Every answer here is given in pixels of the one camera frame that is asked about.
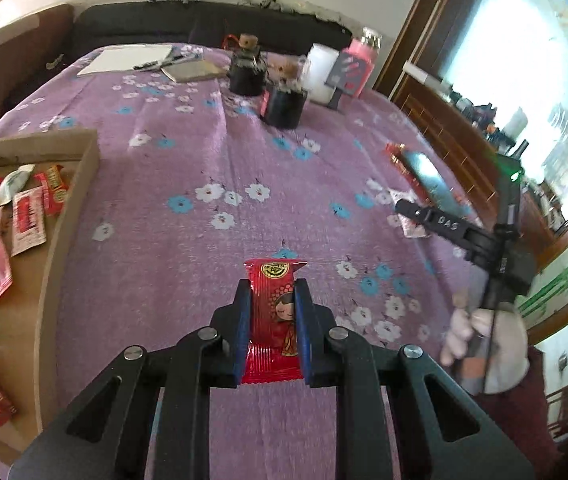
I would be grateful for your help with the white plastic container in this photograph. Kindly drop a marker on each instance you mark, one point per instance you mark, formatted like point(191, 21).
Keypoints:
point(319, 63)

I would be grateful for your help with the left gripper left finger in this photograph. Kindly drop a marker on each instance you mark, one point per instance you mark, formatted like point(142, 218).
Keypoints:
point(146, 414)

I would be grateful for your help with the white paper sheet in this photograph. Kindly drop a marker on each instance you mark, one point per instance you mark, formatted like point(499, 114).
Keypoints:
point(125, 58)

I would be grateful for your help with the cardboard tray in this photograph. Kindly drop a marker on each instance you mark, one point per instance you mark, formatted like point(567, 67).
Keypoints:
point(28, 308)

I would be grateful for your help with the wooden sideboard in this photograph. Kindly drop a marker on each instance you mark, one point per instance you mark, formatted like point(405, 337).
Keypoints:
point(425, 37)

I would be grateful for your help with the right gloved hand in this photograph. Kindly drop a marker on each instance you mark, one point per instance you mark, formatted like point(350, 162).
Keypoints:
point(484, 349)

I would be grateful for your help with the grey phone stand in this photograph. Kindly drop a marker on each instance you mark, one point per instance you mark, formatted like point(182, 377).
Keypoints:
point(348, 77)

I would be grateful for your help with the purple floral tablecloth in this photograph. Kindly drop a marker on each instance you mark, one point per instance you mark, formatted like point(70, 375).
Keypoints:
point(191, 184)

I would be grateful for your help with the maroon armchair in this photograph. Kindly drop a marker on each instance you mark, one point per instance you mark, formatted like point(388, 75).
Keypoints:
point(28, 45)

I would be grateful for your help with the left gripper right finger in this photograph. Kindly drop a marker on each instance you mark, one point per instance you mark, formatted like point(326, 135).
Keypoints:
point(399, 415)

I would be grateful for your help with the red cartoon girl snack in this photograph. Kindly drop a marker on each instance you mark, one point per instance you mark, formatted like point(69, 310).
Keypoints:
point(273, 347)

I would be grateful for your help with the white red snack packet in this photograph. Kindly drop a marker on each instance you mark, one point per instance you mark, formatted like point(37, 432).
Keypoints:
point(28, 222)

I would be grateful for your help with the small red yellow snack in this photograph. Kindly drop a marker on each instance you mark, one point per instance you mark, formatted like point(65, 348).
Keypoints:
point(54, 188)

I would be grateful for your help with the tan notebook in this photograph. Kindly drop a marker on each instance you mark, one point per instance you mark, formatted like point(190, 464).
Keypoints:
point(192, 71)

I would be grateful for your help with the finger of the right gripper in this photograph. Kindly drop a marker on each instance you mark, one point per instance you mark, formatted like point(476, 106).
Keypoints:
point(441, 223)

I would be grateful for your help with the red packet under phone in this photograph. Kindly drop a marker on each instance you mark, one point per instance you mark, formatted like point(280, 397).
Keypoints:
point(395, 153)

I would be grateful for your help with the black sofa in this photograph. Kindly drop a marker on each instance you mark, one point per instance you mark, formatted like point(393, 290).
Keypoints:
point(201, 23)

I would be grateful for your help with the black smartphone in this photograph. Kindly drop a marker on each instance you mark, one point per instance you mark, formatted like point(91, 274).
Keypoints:
point(432, 183)

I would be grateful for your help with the white green candy packet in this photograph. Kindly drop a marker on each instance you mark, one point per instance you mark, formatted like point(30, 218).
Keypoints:
point(14, 182)

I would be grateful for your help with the pink thermos bottle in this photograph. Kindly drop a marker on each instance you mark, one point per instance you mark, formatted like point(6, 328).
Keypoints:
point(361, 56)

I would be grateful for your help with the black jar with cork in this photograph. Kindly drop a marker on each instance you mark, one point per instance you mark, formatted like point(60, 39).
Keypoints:
point(284, 97)
point(248, 70)

